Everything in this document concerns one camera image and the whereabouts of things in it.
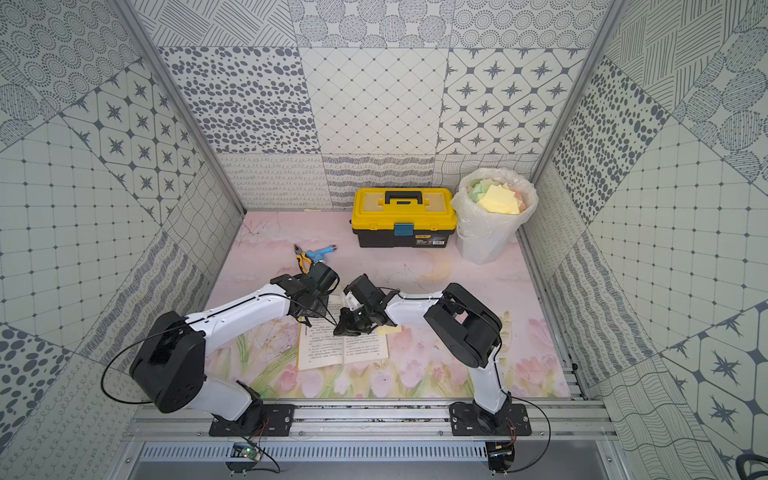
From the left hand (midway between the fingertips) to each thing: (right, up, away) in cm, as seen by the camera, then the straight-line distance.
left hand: (313, 299), depth 88 cm
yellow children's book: (+2, -12, -4) cm, 13 cm away
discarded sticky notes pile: (+55, +30, -1) cm, 63 cm away
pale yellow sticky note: (+23, -4, -16) cm, 28 cm away
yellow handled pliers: (-9, +11, +17) cm, 22 cm away
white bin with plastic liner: (+51, +19, +1) cm, 54 cm away
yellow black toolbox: (+27, +25, +10) cm, 38 cm away
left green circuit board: (-11, -34, -18) cm, 40 cm away
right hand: (+7, -10, -2) cm, 12 cm away
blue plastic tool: (-3, +12, +17) cm, 21 cm away
